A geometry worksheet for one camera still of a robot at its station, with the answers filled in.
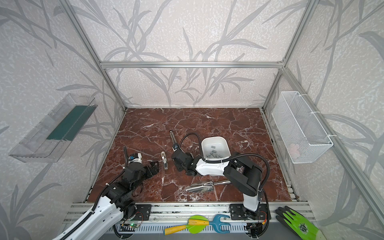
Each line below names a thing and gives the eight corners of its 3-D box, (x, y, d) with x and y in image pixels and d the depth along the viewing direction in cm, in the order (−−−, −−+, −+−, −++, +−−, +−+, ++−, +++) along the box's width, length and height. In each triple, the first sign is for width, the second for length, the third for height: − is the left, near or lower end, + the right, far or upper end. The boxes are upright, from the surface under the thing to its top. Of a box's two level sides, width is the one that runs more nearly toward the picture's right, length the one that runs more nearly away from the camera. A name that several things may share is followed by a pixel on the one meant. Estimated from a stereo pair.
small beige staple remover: (165, 170, 90) (163, 166, 85) (162, 156, 96) (160, 152, 91) (169, 169, 90) (168, 165, 86) (166, 155, 96) (164, 151, 92)
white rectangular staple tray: (201, 159, 94) (201, 155, 89) (201, 141, 103) (201, 136, 98) (229, 159, 94) (230, 155, 89) (226, 141, 103) (228, 136, 98)
